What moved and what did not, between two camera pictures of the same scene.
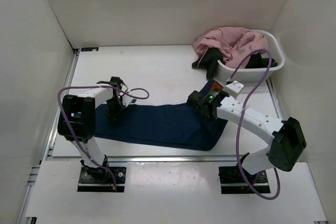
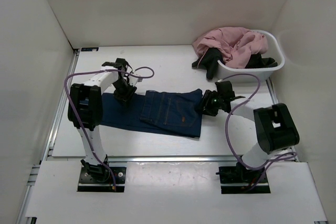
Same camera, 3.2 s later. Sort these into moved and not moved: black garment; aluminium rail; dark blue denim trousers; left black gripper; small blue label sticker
Moved: dark blue denim trousers; left black gripper
Not moved: small blue label sticker; aluminium rail; black garment
